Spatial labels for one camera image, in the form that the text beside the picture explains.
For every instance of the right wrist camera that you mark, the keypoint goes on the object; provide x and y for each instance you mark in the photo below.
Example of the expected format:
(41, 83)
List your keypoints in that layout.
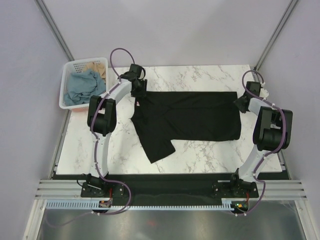
(264, 93)

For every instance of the aluminium profile rail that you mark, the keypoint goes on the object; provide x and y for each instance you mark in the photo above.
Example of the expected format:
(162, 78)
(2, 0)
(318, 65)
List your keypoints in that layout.
(220, 189)

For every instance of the left aluminium frame post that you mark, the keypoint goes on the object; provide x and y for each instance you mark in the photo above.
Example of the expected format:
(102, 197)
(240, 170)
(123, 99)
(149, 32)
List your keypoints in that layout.
(54, 29)

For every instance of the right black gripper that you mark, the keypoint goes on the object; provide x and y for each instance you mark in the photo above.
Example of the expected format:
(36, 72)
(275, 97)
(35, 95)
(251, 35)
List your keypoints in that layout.
(238, 102)

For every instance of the beige t shirt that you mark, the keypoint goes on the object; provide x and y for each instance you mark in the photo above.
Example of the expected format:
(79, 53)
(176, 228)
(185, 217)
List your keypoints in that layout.
(96, 67)

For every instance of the black t shirt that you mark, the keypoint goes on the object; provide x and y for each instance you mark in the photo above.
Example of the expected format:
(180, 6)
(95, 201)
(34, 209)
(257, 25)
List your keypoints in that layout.
(161, 117)

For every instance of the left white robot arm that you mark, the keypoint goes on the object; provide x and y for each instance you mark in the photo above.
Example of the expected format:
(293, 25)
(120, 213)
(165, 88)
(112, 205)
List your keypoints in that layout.
(102, 120)

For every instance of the blue t shirt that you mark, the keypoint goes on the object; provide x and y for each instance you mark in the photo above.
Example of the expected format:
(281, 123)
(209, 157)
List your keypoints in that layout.
(81, 86)

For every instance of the white plastic basket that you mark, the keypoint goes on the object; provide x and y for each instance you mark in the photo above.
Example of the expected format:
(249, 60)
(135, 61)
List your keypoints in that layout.
(77, 66)

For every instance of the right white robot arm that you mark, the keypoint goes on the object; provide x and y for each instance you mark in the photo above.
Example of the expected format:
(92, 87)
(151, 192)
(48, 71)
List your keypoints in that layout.
(272, 133)

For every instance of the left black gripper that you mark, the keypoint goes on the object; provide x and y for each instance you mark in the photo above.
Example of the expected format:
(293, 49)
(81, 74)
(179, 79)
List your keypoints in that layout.
(143, 93)

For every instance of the aluminium frame post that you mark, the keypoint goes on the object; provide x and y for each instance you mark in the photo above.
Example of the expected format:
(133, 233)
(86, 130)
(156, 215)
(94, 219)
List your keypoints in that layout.
(54, 29)
(289, 10)

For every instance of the right aluminium frame post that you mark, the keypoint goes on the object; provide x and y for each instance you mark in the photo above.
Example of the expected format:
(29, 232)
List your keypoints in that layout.
(289, 10)

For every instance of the white slotted cable duct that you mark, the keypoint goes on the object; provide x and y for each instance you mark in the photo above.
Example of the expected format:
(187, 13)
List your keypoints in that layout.
(99, 205)

